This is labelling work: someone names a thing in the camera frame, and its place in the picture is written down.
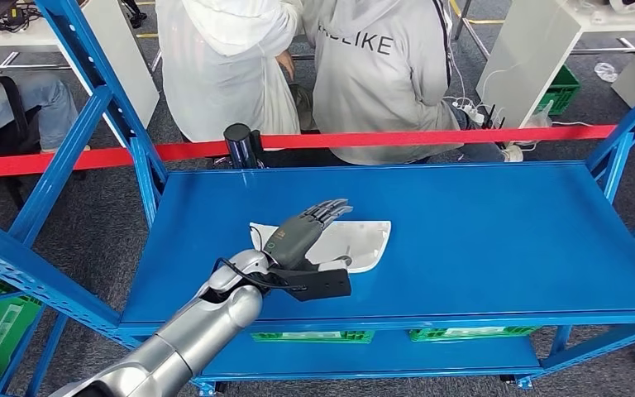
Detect red barrier belt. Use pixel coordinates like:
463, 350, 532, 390
0, 122, 635, 180

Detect clear plastic wrap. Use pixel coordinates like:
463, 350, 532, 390
594, 61, 618, 84

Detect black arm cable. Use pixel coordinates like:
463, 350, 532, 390
216, 225, 308, 291

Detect white power strip with plugs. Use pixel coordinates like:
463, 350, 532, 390
451, 97, 485, 124

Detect person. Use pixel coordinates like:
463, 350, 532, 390
155, 0, 303, 145
0, 74, 91, 155
301, 0, 524, 166

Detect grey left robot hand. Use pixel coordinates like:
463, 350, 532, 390
264, 198, 353, 272

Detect black desk cables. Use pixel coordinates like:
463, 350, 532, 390
0, 2, 42, 33

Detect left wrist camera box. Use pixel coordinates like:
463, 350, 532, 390
273, 257, 352, 303

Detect black barrier post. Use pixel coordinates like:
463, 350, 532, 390
222, 122, 264, 170

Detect white plastic part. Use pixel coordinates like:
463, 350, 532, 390
249, 220, 393, 274

